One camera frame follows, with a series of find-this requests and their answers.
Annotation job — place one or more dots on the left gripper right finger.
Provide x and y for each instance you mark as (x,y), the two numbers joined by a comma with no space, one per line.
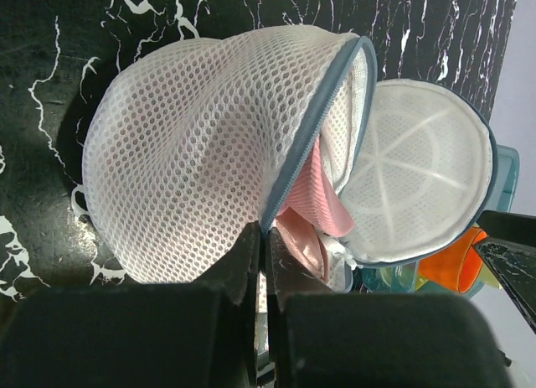
(320,338)

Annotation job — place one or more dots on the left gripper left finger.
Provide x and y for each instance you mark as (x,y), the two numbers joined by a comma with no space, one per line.
(197,334)

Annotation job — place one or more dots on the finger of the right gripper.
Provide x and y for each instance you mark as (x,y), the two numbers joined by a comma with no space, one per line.
(508,226)
(513,265)

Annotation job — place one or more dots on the pink bra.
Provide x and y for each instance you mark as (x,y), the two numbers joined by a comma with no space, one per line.
(312,207)

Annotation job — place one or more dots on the pale yellow cup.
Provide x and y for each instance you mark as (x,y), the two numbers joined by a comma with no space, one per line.
(487,278)

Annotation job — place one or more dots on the orange plastic cup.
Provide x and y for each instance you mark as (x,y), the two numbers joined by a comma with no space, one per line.
(457,267)

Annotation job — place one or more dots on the teal transparent plastic bin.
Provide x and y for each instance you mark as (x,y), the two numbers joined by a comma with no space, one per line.
(501,200)

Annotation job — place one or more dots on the yellow-green dotted plate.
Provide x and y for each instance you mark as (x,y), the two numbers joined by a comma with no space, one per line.
(398,279)

